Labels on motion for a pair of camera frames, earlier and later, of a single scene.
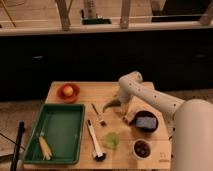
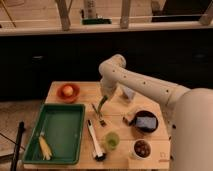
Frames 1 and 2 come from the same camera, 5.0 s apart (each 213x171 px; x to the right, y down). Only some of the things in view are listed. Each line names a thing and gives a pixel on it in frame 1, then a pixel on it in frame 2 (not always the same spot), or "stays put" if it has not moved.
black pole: x=20 y=133 stays put
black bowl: x=150 y=114 stays put
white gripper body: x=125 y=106 to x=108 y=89
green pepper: x=112 y=103 to x=105 y=97
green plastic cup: x=112 y=139 stays put
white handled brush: x=99 y=156 stays put
